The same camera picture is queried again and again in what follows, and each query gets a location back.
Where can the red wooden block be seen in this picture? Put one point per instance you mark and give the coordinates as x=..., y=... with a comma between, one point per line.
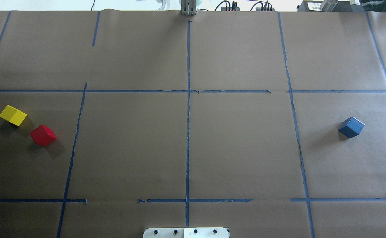
x=43, y=135

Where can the blue wooden block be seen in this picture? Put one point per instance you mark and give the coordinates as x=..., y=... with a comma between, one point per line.
x=351, y=127

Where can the yellow wooden block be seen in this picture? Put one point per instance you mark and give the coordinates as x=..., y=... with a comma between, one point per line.
x=13, y=115

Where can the black power box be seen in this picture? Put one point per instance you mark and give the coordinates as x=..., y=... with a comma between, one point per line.
x=330, y=6

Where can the aluminium frame post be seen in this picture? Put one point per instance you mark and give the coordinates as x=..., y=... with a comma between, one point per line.
x=188, y=7

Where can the white camera pole base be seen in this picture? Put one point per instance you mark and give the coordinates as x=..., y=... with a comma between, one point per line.
x=187, y=232

